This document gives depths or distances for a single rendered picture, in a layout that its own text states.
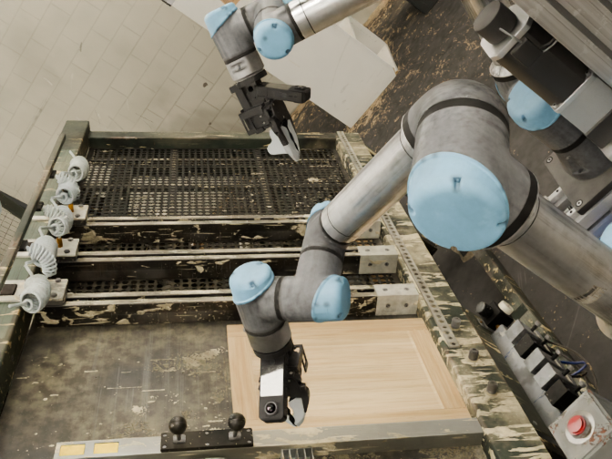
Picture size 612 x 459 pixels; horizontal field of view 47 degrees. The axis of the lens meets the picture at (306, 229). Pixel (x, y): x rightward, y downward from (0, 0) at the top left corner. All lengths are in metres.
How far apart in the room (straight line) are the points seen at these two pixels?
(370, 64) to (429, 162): 4.68
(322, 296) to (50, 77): 6.30
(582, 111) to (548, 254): 0.42
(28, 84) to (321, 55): 3.11
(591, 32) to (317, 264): 0.54
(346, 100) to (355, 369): 3.91
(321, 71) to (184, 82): 1.96
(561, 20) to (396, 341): 1.13
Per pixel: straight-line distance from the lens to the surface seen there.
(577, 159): 1.64
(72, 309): 2.04
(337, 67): 5.49
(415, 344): 2.00
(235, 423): 1.51
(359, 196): 1.09
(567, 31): 1.13
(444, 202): 0.82
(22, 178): 7.90
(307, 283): 1.14
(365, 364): 1.90
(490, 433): 1.73
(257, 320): 1.19
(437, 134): 0.86
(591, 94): 1.29
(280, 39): 1.39
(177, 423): 1.51
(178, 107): 7.18
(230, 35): 1.54
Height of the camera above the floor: 2.07
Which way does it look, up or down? 23 degrees down
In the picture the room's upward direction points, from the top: 59 degrees counter-clockwise
